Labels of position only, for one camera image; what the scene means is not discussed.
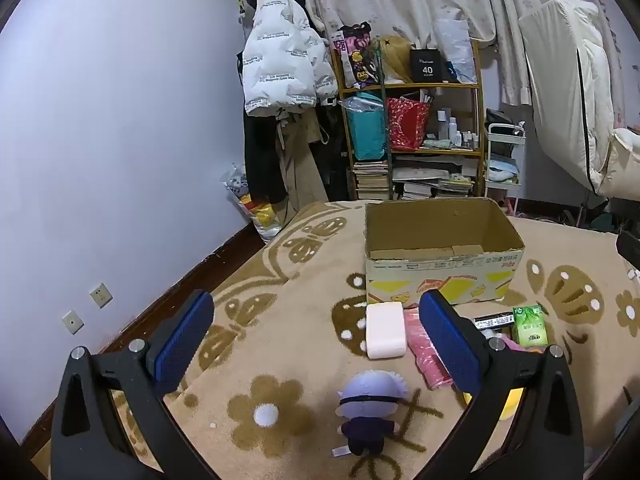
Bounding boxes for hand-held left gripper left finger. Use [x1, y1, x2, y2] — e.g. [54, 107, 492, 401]
[50, 289, 221, 480]

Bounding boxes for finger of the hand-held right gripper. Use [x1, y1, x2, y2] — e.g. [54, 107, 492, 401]
[616, 230, 640, 282]

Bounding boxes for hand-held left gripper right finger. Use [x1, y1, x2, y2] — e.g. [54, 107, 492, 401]
[419, 289, 586, 480]

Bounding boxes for pink fluffy cloth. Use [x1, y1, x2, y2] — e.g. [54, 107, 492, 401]
[404, 307, 454, 391]

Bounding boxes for black bar packet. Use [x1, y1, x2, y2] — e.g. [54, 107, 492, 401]
[472, 311, 516, 332]

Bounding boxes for white foam block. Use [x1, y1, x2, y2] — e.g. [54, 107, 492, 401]
[365, 302, 409, 360]

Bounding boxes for printed cardboard box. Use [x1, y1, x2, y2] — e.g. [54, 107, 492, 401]
[364, 197, 525, 308]

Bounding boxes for green tissue packet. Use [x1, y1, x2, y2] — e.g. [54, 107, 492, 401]
[512, 304, 549, 349]

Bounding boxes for yellow plush toy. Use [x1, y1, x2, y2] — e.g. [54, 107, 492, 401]
[462, 387, 524, 421]

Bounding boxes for lavender-haired plush doll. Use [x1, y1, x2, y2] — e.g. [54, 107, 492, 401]
[335, 370, 412, 457]

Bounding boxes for cream cushion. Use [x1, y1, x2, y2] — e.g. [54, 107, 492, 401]
[597, 127, 640, 199]

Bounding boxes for beige flower-print blanket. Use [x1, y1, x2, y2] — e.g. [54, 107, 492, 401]
[30, 200, 640, 480]

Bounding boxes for plastic bag of toys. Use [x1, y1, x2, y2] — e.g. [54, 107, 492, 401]
[222, 162, 282, 242]

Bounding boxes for white trolley cart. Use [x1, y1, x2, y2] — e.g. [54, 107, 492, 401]
[483, 108, 527, 202]

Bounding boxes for pile of papers and books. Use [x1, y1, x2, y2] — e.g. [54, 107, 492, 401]
[392, 156, 482, 201]

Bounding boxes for stack of old books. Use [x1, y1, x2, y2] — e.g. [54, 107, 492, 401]
[352, 160, 391, 201]

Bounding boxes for white hanging duvet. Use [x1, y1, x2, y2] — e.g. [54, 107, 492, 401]
[518, 0, 640, 196]

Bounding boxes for black hanging coat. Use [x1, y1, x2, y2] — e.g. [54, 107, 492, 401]
[243, 105, 289, 206]

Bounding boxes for beige hanging trousers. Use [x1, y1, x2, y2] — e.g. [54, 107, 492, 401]
[275, 109, 331, 222]

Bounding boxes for group of toiletry bottles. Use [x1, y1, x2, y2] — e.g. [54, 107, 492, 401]
[425, 106, 482, 150]

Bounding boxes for green pole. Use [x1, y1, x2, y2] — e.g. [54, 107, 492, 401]
[376, 39, 397, 202]

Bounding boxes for black hanging garment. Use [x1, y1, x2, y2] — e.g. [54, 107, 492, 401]
[310, 99, 352, 202]

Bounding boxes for red patterned bag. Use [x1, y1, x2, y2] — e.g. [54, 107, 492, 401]
[386, 94, 432, 151]

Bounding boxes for teal bag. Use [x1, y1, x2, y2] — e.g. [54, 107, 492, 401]
[344, 91, 386, 161]

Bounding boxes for wooden shelf rack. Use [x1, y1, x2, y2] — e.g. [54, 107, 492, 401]
[331, 39, 489, 202]

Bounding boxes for clear plastic bag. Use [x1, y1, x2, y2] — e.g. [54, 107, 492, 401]
[432, 18, 477, 84]

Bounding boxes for black box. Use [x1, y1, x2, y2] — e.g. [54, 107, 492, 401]
[410, 48, 454, 84]

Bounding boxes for blonde wig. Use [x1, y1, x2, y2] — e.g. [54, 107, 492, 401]
[375, 35, 416, 84]

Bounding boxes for colourful printed bag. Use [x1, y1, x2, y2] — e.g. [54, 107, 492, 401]
[332, 22, 384, 92]

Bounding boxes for white puffer jacket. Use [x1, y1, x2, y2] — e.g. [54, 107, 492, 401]
[241, 0, 340, 117]

